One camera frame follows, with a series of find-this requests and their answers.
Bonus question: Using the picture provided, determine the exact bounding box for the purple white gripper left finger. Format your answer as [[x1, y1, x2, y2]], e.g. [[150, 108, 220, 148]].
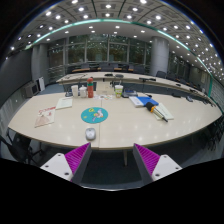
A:
[[41, 143, 92, 184]]

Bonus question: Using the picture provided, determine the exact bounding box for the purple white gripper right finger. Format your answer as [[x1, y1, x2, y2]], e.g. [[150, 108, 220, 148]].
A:
[[133, 144, 182, 185]]

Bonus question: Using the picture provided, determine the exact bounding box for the white computer mouse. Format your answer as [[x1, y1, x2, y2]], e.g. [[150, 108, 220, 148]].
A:
[[85, 128, 96, 141]]

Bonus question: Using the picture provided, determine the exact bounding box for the round teal mouse pad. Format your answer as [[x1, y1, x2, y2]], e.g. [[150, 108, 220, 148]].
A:
[[81, 107, 108, 124]]

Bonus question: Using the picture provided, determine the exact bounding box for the white open notebook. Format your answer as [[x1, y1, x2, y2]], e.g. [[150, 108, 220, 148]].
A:
[[156, 103, 174, 120]]

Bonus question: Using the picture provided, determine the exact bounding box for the white paper booklet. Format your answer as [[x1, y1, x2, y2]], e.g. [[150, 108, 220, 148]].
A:
[[56, 97, 73, 109]]

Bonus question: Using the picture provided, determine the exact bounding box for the white paper stack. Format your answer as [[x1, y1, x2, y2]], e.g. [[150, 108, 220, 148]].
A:
[[130, 97, 144, 108]]

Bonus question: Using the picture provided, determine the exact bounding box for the colourful leaflet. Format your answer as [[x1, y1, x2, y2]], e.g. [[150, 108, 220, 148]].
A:
[[94, 95, 113, 100]]

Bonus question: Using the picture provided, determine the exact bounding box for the white lidded jar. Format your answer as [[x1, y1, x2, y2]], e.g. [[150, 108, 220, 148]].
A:
[[79, 85, 87, 98]]

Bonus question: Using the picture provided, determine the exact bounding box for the red water bottle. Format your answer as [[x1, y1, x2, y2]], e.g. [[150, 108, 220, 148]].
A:
[[87, 77, 94, 98]]

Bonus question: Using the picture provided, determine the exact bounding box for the green white paper cup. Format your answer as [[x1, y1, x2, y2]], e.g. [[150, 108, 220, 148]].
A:
[[115, 85, 123, 98]]

